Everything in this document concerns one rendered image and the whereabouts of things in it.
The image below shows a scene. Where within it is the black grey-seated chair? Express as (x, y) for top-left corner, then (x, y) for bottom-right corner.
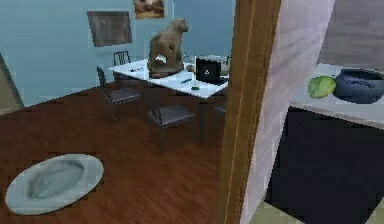
(147, 103), (196, 152)
(112, 50), (140, 87)
(96, 66), (143, 123)
(213, 103), (228, 134)

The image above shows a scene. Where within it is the white dining table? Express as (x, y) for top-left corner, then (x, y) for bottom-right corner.
(108, 55), (232, 145)

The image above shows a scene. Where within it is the black laptop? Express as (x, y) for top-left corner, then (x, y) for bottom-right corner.
(194, 56), (230, 86)

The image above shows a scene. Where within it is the brown animal statue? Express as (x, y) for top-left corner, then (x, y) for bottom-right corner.
(146, 17), (189, 80)

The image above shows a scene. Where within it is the brown framed picture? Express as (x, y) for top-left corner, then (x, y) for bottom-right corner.
(133, 0), (166, 20)

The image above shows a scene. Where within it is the dark grey framed picture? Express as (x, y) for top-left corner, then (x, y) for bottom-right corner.
(86, 10), (134, 48)

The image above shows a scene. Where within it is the green lettuce head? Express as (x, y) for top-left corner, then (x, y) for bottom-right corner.
(307, 75), (337, 100)

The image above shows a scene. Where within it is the black counter cabinet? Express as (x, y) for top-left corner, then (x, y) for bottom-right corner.
(264, 62), (384, 224)

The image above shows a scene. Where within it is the dark blue bowl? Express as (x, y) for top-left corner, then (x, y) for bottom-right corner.
(333, 68), (384, 105)

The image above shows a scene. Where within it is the tan door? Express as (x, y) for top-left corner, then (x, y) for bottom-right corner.
(0, 52), (25, 112)

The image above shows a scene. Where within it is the brown wooden door frame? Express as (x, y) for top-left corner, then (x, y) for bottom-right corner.
(215, 0), (283, 224)

